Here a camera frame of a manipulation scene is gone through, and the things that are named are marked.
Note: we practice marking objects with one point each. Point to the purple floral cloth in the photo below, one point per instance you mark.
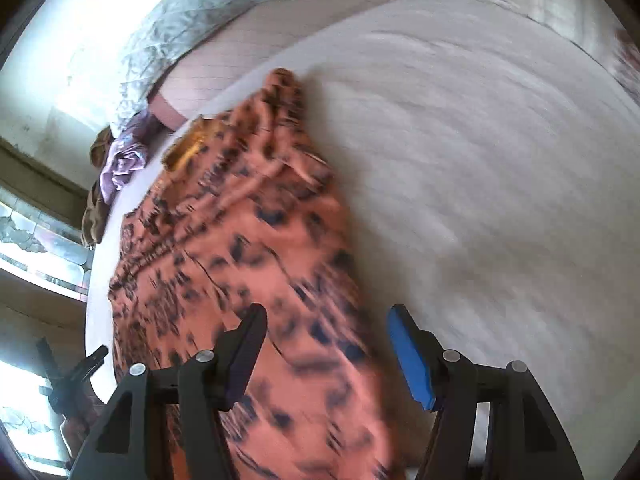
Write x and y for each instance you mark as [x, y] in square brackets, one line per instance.
[122, 160]

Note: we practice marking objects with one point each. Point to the stained glass window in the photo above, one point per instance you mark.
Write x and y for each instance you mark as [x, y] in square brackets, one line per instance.
[25, 410]
[45, 250]

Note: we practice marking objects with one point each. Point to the pink quilted cushion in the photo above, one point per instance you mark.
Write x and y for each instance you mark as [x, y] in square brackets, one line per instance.
[235, 45]

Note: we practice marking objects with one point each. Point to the light blue quilted pillow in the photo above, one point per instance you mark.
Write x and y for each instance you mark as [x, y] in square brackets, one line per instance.
[200, 15]

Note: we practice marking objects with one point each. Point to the orange black floral garment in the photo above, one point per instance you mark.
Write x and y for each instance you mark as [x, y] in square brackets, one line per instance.
[260, 240]

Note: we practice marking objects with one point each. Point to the brown cloth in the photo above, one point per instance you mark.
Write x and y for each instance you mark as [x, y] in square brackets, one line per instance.
[95, 210]

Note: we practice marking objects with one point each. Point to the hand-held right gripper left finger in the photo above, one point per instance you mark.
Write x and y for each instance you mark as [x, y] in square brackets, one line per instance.
[241, 360]

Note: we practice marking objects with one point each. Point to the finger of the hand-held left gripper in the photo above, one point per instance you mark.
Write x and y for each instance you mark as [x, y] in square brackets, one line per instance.
[95, 357]

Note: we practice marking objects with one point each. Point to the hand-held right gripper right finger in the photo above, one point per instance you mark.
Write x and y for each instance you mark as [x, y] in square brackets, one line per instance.
[409, 355]

